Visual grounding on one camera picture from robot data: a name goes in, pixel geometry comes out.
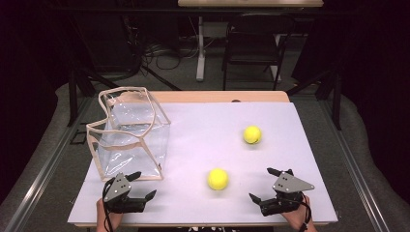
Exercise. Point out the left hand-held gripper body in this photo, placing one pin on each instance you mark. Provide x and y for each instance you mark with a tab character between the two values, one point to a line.
118	190

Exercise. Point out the desk with white legs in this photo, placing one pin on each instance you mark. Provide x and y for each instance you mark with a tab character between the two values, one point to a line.
200	58

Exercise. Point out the small black square frame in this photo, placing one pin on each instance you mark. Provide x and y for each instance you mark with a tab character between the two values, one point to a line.
71	138

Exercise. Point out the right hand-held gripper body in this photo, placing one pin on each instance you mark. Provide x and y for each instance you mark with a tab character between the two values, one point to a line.
288	185

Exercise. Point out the clear plastic container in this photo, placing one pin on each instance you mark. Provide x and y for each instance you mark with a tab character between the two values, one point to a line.
135	151

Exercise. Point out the black metal stand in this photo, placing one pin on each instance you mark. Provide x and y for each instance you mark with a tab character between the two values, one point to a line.
337	100
72	96

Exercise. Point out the yellow tennis ball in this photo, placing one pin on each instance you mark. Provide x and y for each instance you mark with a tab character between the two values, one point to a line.
252	134
218	179

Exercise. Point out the person's left hand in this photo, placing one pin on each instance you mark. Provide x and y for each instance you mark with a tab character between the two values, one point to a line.
101	216

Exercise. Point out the aluminium floor rail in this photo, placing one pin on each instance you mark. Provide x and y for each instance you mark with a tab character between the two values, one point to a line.
42	175
354	175

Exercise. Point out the person's right hand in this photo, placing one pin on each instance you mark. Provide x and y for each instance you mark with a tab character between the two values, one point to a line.
298	219

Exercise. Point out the black folding chair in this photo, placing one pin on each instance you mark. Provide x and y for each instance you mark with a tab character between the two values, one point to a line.
254	48

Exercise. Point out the black curtain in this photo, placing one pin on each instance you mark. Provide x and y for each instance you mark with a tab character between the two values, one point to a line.
25	80
380	80

